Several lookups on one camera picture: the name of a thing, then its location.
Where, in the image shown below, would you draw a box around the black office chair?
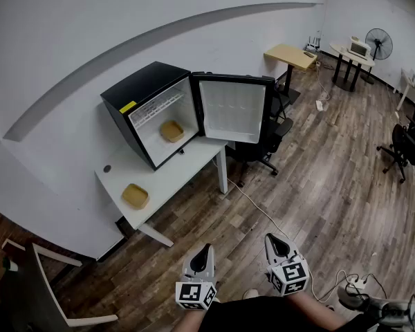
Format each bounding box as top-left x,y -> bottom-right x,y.
226,116 -> 295,188
376,122 -> 415,185

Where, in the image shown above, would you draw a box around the person's black shorts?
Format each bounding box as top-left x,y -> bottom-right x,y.
199,295 -> 381,332

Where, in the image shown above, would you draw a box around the tan tray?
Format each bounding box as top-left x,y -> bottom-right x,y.
121,183 -> 150,211
159,120 -> 186,144

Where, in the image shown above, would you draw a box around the grey table with white frame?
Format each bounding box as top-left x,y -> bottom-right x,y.
0,239 -> 119,328

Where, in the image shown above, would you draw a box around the white toaster oven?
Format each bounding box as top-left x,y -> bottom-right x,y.
347,35 -> 372,57

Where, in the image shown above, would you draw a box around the green and white cup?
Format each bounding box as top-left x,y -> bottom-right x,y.
1,257 -> 19,273

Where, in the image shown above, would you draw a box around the round white table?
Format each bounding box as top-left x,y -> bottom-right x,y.
329,43 -> 376,93

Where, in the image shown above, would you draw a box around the black mini fridge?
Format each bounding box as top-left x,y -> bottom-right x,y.
100,60 -> 277,172

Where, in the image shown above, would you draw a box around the person's right forearm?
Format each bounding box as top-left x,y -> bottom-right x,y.
285,291 -> 349,329

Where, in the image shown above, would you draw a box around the black standing fan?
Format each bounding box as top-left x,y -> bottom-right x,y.
360,28 -> 394,85

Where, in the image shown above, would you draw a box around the white router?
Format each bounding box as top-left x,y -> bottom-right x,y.
304,35 -> 322,52

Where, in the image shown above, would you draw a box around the person's left forearm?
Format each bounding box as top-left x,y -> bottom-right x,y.
172,308 -> 208,332

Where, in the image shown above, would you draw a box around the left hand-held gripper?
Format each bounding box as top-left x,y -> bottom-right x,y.
175,243 -> 218,311

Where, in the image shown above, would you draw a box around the light wooden desk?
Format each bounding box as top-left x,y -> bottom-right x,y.
264,43 -> 318,105

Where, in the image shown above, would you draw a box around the long white floor cable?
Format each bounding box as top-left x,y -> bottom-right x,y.
227,177 -> 349,303

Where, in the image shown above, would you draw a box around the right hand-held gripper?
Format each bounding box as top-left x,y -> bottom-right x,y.
264,233 -> 311,296

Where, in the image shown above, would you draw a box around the grey machine with black cables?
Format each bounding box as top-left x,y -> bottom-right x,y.
337,284 -> 415,332

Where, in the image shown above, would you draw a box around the small white desk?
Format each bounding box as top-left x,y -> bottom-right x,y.
396,68 -> 415,112

